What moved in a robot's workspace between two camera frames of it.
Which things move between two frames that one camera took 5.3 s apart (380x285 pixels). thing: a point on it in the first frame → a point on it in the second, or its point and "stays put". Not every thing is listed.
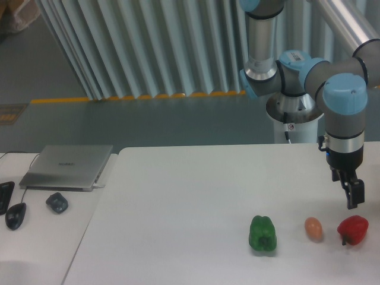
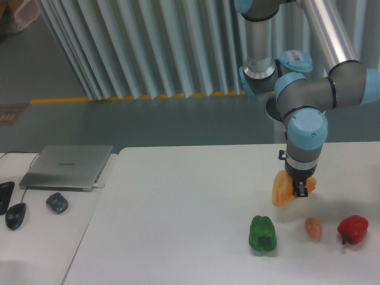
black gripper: [353, 187] → [301, 174]
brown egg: [313, 229] stays put
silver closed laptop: [73, 168] stays put
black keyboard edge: [6, 190] stays put
